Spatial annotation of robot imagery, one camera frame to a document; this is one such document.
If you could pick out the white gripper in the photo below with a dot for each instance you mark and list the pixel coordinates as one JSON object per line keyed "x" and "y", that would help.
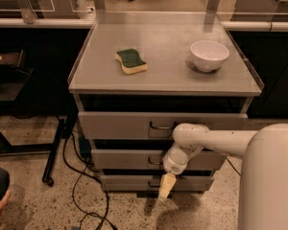
{"x": 174, "y": 166}

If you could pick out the grey drawer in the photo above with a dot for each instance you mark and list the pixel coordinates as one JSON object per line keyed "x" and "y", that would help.
{"x": 138, "y": 183}
{"x": 133, "y": 159}
{"x": 150, "y": 125}

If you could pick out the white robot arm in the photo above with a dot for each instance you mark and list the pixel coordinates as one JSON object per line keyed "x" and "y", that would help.
{"x": 263, "y": 193}

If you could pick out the grey bottom drawer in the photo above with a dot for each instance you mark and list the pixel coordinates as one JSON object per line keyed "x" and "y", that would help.
{"x": 138, "y": 183}

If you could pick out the grey top drawer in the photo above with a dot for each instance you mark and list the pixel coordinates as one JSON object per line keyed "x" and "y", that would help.
{"x": 150, "y": 125}

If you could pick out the grey drawer cabinet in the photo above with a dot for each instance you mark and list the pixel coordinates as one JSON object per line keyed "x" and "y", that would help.
{"x": 171, "y": 83}

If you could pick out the green yellow sponge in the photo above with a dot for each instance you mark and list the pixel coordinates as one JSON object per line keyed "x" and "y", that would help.
{"x": 130, "y": 61}

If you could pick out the white bowl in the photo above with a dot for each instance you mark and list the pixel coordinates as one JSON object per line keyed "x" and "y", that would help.
{"x": 208, "y": 55}

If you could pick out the black table leg stand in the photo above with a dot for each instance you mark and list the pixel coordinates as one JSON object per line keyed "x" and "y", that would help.
{"x": 6, "y": 148}

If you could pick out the dark side shelf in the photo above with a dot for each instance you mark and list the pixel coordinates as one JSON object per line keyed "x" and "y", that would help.
{"x": 13, "y": 75}

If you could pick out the white horizontal rail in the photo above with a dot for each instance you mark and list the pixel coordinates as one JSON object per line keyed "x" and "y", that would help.
{"x": 239, "y": 26}

